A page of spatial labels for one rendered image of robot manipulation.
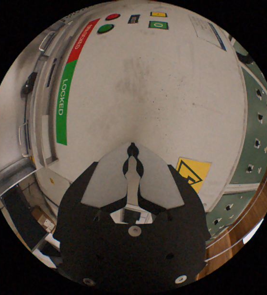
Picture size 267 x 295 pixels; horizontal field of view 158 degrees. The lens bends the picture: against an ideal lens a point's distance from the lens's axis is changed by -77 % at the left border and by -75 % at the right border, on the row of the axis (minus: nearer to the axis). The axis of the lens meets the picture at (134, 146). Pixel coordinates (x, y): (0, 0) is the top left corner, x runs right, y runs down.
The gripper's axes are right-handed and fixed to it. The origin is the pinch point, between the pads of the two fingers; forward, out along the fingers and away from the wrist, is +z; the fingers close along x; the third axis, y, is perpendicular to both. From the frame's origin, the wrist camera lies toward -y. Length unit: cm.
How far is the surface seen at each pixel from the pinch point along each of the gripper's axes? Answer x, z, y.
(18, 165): -38.2, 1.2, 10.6
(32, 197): -123, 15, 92
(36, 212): -116, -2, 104
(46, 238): -55, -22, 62
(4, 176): -40.5, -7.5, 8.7
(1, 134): -39.1, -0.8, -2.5
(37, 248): -59, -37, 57
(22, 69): -36.3, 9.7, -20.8
